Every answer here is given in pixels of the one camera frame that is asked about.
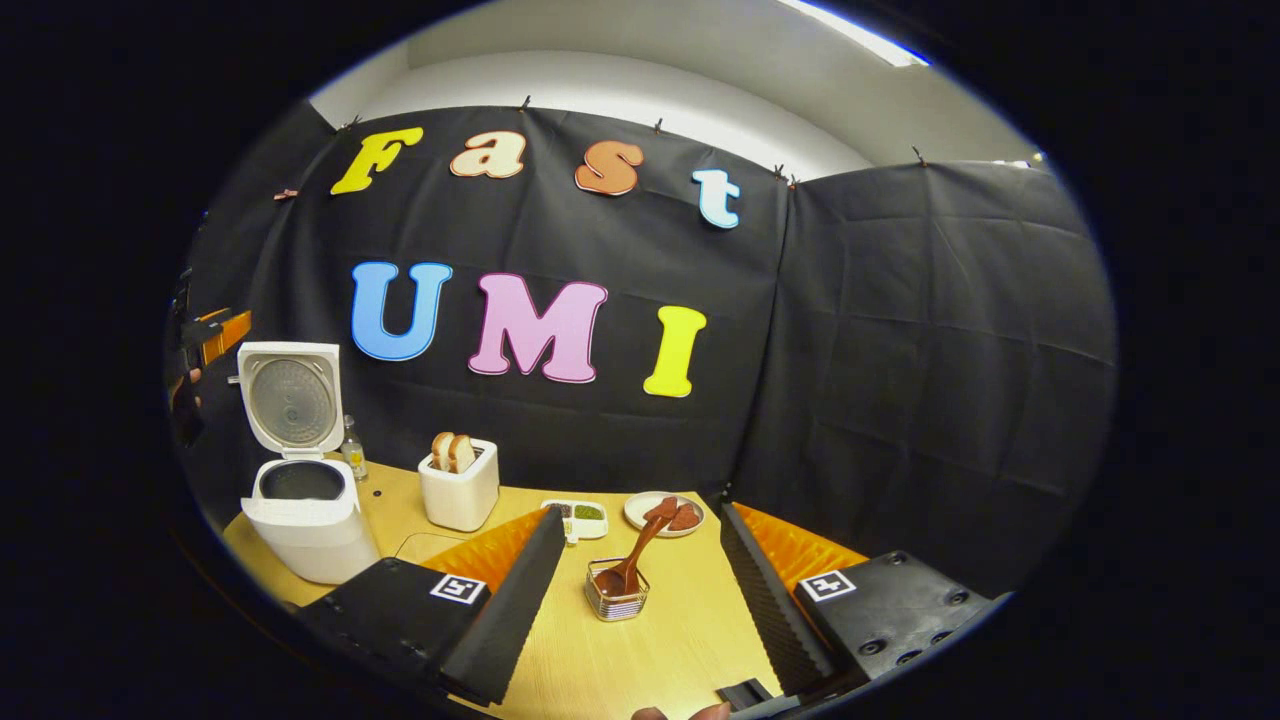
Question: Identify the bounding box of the white divided dish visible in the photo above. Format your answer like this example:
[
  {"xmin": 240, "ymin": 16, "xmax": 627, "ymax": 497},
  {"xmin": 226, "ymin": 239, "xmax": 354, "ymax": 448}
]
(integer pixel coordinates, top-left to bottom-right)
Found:
[{"xmin": 541, "ymin": 499, "xmax": 609, "ymax": 543}]

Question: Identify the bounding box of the brown wooden spoon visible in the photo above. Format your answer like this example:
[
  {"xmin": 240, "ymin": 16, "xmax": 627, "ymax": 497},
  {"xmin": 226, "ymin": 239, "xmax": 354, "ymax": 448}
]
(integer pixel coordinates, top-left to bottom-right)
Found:
[{"xmin": 595, "ymin": 497, "xmax": 679, "ymax": 598}]

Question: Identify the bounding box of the white toaster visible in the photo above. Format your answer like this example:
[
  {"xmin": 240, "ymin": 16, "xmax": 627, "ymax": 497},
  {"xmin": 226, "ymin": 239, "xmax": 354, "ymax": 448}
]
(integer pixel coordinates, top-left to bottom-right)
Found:
[{"xmin": 418, "ymin": 438, "xmax": 501, "ymax": 533}]

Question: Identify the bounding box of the white rice cooker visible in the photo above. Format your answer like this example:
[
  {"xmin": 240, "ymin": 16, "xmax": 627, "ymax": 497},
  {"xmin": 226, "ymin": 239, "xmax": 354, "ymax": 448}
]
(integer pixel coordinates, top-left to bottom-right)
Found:
[{"xmin": 236, "ymin": 341, "xmax": 383, "ymax": 586}]

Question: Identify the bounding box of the wire metal chopstick holder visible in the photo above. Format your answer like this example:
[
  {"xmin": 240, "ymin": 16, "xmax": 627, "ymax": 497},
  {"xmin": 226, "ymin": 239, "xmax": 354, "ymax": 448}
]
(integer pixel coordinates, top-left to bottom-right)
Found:
[{"xmin": 585, "ymin": 557, "xmax": 651, "ymax": 623}]

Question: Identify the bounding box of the round white plate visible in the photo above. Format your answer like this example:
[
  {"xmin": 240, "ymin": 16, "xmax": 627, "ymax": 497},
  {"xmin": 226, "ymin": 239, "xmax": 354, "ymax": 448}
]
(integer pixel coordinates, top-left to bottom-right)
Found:
[{"xmin": 623, "ymin": 491, "xmax": 706, "ymax": 539}]

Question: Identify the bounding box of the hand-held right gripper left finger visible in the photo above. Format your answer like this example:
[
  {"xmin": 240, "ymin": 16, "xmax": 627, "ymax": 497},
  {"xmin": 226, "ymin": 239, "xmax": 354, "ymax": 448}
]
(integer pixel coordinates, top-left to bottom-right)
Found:
[{"xmin": 300, "ymin": 505, "xmax": 567, "ymax": 708}]

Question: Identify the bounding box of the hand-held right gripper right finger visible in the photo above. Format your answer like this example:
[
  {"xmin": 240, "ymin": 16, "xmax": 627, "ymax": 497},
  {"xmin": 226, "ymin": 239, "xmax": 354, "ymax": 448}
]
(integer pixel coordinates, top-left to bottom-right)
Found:
[{"xmin": 720, "ymin": 502, "xmax": 1011, "ymax": 701}]

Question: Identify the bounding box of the black backdrop cloth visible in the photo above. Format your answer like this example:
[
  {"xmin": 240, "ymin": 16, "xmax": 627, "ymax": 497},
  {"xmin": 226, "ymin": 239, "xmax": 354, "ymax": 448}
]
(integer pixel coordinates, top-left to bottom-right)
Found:
[{"xmin": 165, "ymin": 100, "xmax": 1119, "ymax": 601}]

